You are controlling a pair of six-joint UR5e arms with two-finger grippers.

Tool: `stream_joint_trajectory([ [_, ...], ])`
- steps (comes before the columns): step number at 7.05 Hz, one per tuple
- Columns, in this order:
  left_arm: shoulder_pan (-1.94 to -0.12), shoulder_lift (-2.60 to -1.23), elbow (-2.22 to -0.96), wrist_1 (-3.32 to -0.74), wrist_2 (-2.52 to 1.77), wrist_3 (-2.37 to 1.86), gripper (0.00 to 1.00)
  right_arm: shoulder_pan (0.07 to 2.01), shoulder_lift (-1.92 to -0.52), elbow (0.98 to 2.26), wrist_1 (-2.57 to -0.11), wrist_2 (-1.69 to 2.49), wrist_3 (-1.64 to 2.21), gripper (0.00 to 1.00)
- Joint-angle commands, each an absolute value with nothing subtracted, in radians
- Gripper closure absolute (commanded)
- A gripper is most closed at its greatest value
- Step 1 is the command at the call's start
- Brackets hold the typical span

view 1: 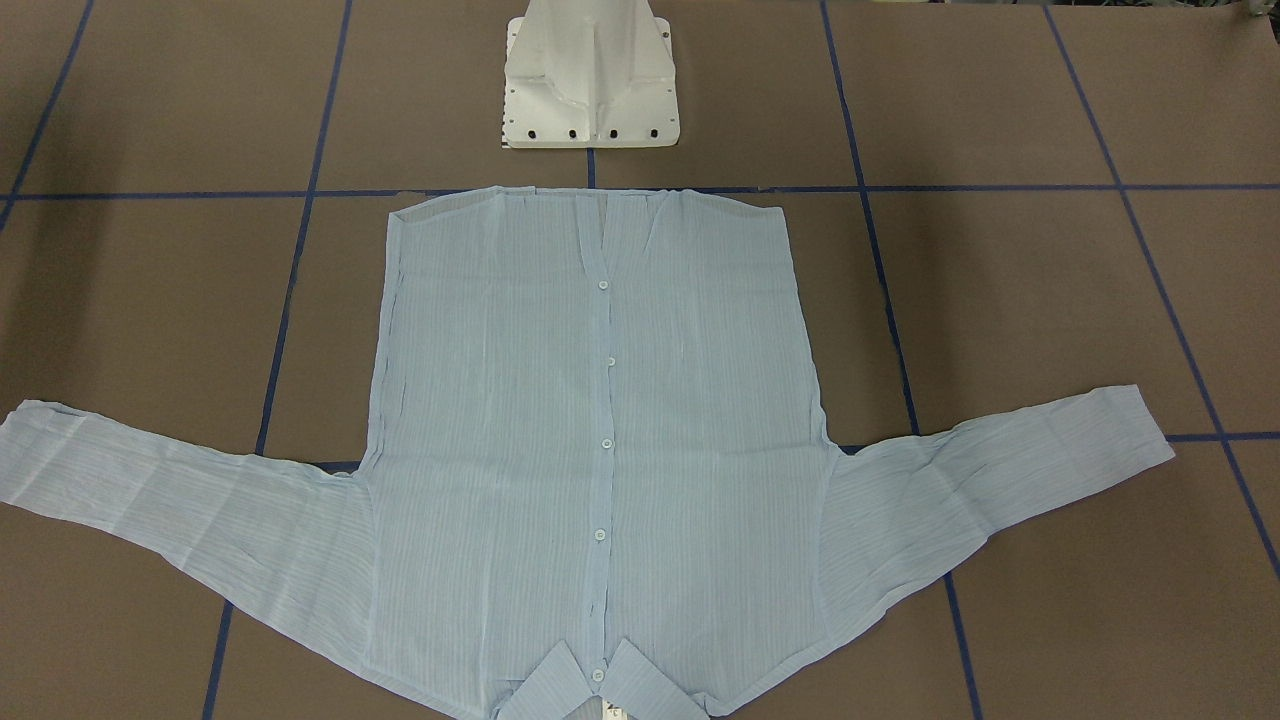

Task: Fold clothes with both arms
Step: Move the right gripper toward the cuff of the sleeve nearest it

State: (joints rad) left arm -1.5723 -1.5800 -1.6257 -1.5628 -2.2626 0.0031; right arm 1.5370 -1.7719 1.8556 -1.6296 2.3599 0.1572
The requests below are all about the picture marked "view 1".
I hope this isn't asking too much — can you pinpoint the light blue button shirt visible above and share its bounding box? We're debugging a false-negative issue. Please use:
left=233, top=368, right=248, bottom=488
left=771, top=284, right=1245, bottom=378
left=3, top=187, right=1174, bottom=719

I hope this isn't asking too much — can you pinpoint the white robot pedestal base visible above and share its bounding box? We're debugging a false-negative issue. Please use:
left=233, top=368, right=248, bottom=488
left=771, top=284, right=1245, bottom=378
left=500, top=1, right=681, bottom=149

